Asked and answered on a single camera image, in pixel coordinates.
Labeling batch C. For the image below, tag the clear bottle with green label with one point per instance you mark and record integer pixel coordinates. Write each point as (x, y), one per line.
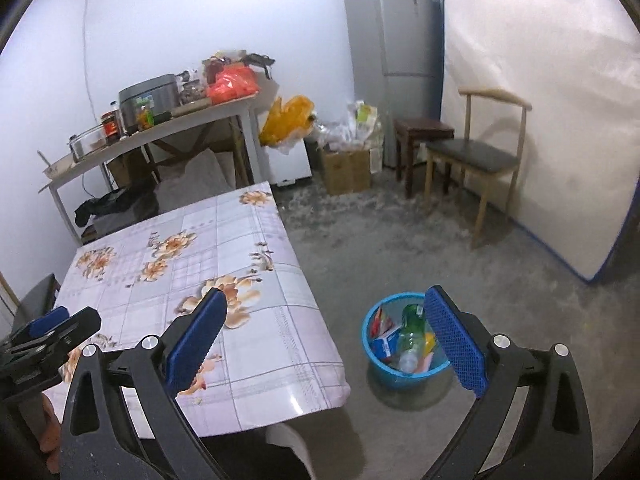
(412, 335)

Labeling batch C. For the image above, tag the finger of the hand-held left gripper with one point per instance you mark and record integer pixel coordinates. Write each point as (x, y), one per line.
(45, 322)
(75, 332)

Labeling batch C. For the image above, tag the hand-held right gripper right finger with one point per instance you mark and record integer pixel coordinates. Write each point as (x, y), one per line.
(455, 340)

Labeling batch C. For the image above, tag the clear glass container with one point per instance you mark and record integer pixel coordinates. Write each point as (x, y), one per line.
(87, 142)

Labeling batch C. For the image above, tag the small cardboard box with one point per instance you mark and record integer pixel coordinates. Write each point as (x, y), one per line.
(125, 170)

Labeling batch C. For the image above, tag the long grey side table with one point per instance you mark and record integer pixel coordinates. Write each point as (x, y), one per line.
(200, 115)

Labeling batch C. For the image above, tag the white mattress with blue edge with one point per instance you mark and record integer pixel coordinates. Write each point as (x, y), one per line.
(550, 110)

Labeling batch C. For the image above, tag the jar with yellow contents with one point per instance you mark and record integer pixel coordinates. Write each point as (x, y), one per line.
(145, 117)

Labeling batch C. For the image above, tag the yellow white carton box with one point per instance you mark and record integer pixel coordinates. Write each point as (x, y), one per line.
(429, 342)

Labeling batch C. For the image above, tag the red cartoon snack bag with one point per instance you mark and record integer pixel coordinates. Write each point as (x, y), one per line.
(382, 320)

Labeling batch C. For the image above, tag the pink clear plastic bag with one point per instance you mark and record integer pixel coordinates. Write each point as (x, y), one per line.
(424, 362)

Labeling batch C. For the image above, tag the white cabinet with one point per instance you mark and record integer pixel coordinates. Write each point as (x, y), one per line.
(292, 165)

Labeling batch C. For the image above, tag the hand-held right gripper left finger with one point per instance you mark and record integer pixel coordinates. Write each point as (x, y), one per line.
(195, 340)

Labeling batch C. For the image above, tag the person's left hand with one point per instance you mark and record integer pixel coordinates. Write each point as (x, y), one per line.
(50, 430)

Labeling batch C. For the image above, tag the orange plastic bag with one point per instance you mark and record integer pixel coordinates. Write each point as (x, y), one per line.
(232, 85)

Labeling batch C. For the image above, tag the dark red sauce jar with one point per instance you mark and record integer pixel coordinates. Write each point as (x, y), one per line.
(109, 127)

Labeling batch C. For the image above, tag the grey rice cooker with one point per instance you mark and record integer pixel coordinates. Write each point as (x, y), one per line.
(150, 97)

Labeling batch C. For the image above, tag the dark wooden stool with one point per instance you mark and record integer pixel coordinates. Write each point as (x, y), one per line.
(422, 127)

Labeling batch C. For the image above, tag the large cardboard box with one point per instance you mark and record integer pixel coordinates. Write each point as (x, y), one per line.
(345, 172)

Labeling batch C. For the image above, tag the black cloth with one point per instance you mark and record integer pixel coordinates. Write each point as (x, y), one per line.
(110, 205)

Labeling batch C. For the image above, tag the blue plastic basket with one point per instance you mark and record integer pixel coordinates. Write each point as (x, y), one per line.
(395, 375)

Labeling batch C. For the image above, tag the grey sack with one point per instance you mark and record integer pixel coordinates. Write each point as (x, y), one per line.
(200, 180)

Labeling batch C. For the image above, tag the grey refrigerator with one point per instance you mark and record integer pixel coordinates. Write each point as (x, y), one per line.
(395, 35)

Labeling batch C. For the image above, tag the jar of dark dried goods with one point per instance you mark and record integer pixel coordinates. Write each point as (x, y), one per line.
(192, 92)

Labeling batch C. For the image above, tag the wooden chair with grey seat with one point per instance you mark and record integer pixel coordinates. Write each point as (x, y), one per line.
(475, 155)

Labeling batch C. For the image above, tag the wooden chair with black seat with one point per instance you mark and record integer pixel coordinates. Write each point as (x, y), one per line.
(37, 305)

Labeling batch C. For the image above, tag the blue white toothpaste box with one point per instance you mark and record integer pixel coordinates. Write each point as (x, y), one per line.
(385, 345)

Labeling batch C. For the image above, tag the yellow plastic bag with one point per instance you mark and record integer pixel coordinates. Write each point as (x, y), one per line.
(285, 120)

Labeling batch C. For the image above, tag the floral ceramic bowl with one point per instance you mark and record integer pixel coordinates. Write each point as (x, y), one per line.
(59, 166)

